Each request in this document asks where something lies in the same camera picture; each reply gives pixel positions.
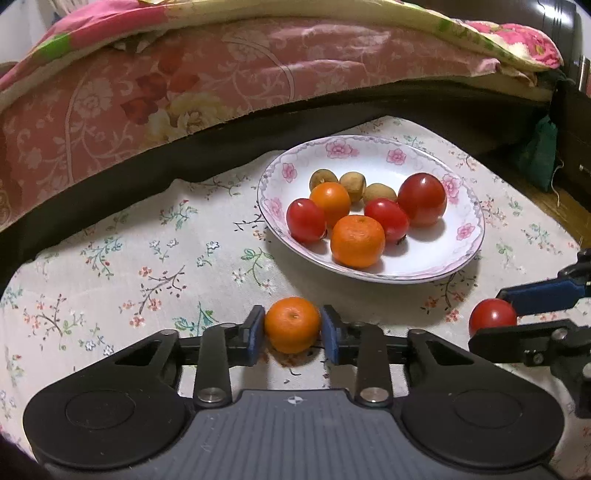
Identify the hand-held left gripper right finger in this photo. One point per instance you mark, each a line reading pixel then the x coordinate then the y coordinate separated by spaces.
pixel 331 334

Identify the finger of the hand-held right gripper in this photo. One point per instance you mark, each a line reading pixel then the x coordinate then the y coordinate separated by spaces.
pixel 540 297
pixel 512 341

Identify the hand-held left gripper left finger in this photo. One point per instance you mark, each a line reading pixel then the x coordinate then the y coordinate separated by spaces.
pixel 256 339

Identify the small red tomato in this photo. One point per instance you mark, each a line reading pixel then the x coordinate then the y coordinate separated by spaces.
pixel 388 218
pixel 491 314
pixel 304 220

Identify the orange tangerine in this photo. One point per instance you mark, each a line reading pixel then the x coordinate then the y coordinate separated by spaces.
pixel 358 241
pixel 292 324
pixel 330 203

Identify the white floral rim plate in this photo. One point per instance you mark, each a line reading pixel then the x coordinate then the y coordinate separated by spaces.
pixel 429 249

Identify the large red tomato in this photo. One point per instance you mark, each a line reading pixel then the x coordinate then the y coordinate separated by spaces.
pixel 421 198

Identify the white floral tablecloth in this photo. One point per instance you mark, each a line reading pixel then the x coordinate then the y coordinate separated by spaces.
pixel 138 258

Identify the green cloth bag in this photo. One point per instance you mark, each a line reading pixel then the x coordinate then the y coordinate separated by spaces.
pixel 538 152

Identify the dark wooden furniture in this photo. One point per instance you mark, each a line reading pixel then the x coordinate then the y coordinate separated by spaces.
pixel 572 138

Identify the dark bed base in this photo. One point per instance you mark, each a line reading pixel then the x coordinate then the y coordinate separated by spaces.
pixel 115 191

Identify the colourful floral blanket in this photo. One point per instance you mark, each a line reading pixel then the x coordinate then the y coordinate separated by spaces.
pixel 508 39

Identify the pink floral quilt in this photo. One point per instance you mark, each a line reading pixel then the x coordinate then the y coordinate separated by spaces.
pixel 231 60

